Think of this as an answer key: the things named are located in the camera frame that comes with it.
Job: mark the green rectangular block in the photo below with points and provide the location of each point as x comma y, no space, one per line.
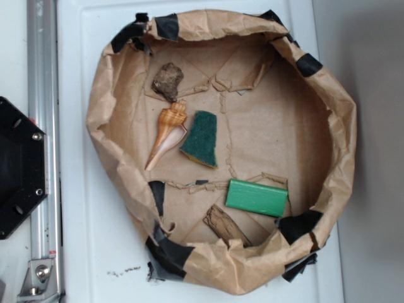
256,198

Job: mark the green scouring sponge piece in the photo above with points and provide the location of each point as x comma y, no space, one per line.
200,143

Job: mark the brown paper bag bin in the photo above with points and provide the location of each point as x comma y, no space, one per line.
283,120

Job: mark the orange spiral seashell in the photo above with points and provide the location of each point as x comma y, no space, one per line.
171,131

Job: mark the brown wood bark piece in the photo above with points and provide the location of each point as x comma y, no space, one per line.
224,227

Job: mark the brown rough rock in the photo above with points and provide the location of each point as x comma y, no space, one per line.
167,80

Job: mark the aluminium extrusion rail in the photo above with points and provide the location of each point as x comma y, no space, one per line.
43,107

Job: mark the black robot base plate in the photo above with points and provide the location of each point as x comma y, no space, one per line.
23,172

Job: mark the metal corner bracket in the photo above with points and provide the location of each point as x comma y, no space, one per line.
40,281

